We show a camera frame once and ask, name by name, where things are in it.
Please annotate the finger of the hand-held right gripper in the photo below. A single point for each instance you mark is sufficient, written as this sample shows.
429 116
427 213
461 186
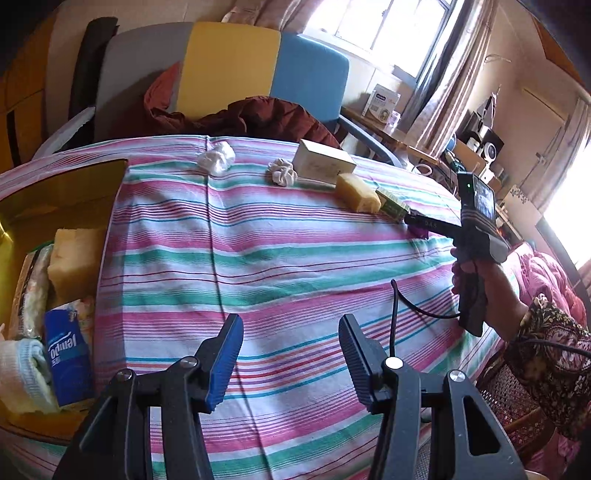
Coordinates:
429 224

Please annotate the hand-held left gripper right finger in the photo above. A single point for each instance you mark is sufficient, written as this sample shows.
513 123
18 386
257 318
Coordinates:
360 364

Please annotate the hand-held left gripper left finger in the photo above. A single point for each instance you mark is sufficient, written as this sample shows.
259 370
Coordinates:
226 364

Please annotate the purple pouch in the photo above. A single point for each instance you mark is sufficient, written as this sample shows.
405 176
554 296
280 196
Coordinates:
424 234

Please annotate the small green box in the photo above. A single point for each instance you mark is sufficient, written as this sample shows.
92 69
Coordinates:
392 203

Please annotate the white cardboard box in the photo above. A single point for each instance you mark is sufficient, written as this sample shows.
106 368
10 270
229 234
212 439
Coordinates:
323 161

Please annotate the white scrunchie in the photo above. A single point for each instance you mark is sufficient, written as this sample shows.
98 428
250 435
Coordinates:
282 173

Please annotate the blue tissue packet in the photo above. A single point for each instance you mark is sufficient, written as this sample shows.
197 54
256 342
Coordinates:
69 355

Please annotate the pale yellow sponge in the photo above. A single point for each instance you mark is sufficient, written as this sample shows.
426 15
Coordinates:
76 258

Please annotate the clear snack packet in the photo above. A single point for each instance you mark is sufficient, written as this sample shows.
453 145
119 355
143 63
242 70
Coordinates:
34 290

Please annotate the white sock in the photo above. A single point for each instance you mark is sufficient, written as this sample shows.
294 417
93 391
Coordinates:
18 369

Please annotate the white bundle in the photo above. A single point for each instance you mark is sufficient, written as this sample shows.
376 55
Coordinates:
217 157

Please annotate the gold metal tin box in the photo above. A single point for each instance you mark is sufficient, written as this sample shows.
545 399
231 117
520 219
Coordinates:
55 184

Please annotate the person's right forearm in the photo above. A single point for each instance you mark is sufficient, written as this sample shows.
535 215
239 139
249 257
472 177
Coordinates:
554 364

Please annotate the person's right hand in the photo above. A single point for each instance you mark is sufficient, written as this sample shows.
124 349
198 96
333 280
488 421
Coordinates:
503 295

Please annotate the white patterned box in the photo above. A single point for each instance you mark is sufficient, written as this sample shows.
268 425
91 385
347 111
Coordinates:
521 203

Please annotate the wooden desk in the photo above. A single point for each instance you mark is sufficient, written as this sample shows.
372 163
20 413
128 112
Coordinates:
415 147

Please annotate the pink quilt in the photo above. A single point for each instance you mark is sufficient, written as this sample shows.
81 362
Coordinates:
545 281

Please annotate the black speaker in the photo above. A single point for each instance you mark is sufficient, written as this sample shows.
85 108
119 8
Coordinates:
489 145

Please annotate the striped pink green blanket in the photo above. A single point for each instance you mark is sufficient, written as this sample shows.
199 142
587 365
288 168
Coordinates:
277 277

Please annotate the white product carton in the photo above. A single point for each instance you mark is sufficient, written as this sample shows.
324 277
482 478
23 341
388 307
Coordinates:
381 104

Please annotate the rattan chair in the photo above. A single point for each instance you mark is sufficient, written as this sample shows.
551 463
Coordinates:
508 406

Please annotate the beige curtain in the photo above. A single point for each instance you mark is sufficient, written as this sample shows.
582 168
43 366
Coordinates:
450 69

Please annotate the dark red jacket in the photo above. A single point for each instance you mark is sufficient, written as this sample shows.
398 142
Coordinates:
258 117

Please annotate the window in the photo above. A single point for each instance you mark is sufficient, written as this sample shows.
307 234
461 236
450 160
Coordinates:
369 27

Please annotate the grey yellow blue armchair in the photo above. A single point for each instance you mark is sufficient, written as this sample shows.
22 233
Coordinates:
231 64

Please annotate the pale patterned curtain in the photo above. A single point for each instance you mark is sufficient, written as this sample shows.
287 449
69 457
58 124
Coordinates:
277 11

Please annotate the black rolled mat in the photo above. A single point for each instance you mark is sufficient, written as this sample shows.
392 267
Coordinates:
92 60

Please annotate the wooden wardrobe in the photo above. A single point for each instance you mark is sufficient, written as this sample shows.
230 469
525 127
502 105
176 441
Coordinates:
23 92

